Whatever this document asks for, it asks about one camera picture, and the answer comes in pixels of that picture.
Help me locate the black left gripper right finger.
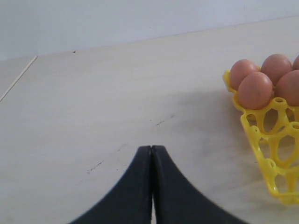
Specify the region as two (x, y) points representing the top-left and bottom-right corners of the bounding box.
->
(152, 146), (245, 224)

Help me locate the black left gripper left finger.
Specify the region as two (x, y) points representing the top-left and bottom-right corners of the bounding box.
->
(72, 146), (152, 224)

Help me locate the brown egg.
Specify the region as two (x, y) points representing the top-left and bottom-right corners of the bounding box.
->
(261, 54), (292, 86)
(292, 56), (299, 70)
(229, 59), (259, 91)
(274, 70), (299, 106)
(237, 72), (273, 110)

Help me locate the yellow plastic egg tray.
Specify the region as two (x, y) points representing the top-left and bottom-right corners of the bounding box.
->
(222, 70), (299, 204)

